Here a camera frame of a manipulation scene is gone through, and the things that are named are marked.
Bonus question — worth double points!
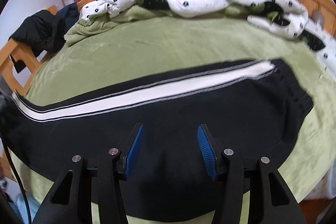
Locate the black pants with white stripe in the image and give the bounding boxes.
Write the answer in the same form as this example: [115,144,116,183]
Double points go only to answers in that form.
[1,59,314,222]

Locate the green fleece bed blanket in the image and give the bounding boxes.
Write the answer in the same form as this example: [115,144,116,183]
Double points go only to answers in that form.
[10,4,336,224]

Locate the black jacket on footboard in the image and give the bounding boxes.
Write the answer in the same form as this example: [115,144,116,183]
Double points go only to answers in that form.
[10,10,65,57]

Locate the navy garment on footboard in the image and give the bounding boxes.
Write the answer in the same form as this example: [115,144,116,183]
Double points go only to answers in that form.
[56,2,79,32]

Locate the white floral quilt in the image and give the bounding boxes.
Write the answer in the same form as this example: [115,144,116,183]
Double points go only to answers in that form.
[81,0,335,71]

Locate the black cable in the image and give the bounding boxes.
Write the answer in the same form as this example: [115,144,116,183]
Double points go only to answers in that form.
[0,134,33,224]

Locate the wooden bed frame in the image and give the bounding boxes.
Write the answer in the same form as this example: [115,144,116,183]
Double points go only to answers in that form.
[0,0,336,183]

